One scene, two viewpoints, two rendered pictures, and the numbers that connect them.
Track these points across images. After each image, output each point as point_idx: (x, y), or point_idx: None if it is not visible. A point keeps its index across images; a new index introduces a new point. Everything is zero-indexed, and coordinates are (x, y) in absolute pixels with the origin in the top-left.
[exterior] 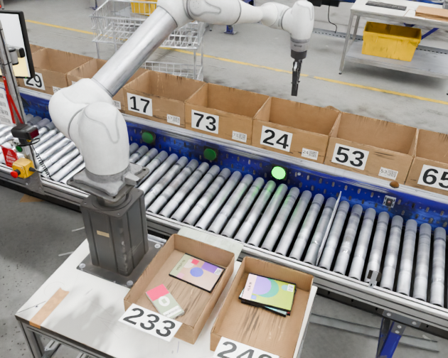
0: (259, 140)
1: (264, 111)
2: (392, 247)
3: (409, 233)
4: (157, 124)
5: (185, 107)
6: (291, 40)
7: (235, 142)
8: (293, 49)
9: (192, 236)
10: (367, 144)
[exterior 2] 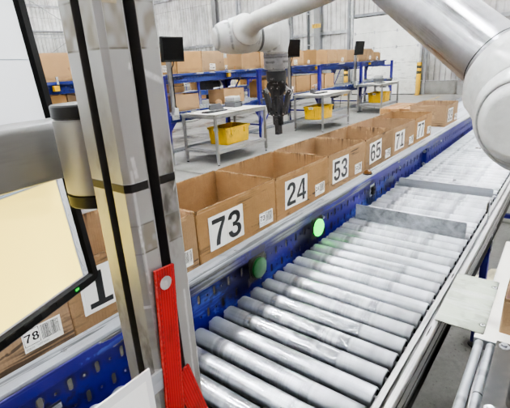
0: (283, 206)
1: None
2: (426, 206)
3: (402, 197)
4: None
5: (197, 222)
6: (278, 57)
7: (266, 229)
8: (282, 67)
9: (456, 312)
10: None
